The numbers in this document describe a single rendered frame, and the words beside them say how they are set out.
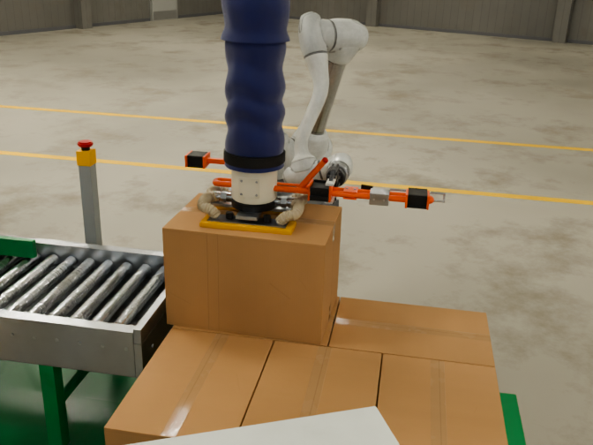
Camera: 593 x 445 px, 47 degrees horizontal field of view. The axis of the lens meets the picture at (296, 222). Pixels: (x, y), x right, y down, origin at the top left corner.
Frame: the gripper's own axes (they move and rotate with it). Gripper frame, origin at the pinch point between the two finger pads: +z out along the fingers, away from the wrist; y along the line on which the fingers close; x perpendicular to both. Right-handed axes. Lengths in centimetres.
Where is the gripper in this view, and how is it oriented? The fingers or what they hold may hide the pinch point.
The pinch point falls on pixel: (330, 191)
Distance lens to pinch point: 250.0
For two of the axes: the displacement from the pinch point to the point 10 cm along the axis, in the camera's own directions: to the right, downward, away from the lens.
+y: -0.3, 9.3, 3.6
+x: -9.8, -0.9, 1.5
